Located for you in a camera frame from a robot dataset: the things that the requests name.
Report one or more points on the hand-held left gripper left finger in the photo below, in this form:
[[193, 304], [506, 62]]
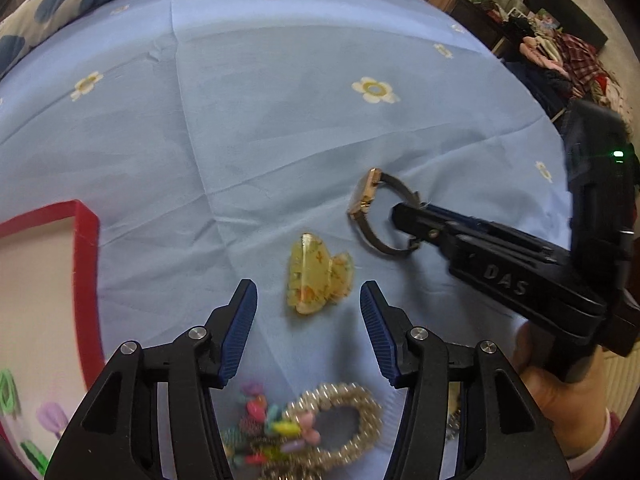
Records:
[[239, 332]]

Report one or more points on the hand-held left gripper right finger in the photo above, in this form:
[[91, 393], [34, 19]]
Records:
[[377, 332]]

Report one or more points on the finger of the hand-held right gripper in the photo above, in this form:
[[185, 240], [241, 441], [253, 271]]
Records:
[[505, 235], [412, 222]]

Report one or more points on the person's right forearm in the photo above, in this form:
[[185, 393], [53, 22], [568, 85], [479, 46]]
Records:
[[600, 450]]

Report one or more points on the person's right hand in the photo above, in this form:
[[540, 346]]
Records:
[[560, 405]]

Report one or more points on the pearl beaded scrunchie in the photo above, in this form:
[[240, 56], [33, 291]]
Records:
[[367, 410]]

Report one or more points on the yellow hair claw clip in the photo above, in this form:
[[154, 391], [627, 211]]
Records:
[[312, 275]]

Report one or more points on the blue floral bedsheet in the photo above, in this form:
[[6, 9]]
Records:
[[250, 135]]

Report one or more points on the pile of clothes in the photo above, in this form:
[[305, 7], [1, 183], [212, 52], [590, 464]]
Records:
[[575, 55]]

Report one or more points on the red-trimmed white fabric box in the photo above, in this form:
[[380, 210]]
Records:
[[40, 285]]

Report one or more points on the dark low cabinet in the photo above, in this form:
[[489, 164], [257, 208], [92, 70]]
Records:
[[475, 17]]

